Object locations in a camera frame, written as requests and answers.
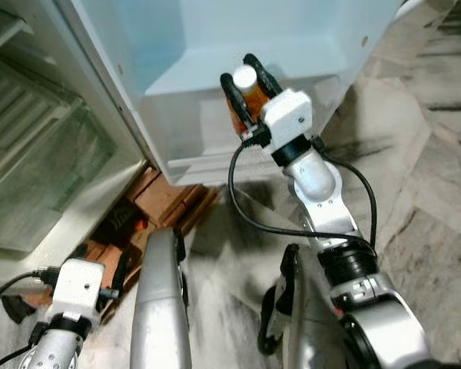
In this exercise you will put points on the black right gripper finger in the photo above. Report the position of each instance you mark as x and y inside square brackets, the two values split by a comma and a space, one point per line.
[265, 75]
[234, 100]

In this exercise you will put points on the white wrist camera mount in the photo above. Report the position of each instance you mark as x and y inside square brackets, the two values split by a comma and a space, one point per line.
[77, 288]
[288, 115]

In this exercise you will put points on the white fridge cabinet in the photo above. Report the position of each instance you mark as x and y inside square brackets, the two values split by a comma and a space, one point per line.
[84, 69]

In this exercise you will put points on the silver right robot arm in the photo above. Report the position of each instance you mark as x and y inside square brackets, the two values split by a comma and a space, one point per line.
[315, 181]

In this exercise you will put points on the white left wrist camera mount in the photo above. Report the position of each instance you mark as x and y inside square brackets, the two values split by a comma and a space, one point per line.
[77, 288]

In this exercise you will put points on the clear fridge drawer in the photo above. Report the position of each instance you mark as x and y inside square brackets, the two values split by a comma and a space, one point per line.
[46, 177]

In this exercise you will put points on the orange bottle with white cap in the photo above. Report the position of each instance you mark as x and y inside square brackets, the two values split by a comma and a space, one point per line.
[244, 77]

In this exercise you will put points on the silver right robot leg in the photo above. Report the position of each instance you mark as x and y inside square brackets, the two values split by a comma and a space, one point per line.
[311, 323]

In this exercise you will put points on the light blue fridge door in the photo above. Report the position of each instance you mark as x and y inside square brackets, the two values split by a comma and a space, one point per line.
[292, 38]

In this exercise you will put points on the light wooden plank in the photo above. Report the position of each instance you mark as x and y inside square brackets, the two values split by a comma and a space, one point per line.
[209, 206]

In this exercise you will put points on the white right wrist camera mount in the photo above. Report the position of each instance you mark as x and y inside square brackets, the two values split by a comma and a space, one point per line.
[288, 115]

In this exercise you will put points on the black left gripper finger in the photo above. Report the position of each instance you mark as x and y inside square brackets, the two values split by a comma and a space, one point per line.
[121, 273]
[18, 309]

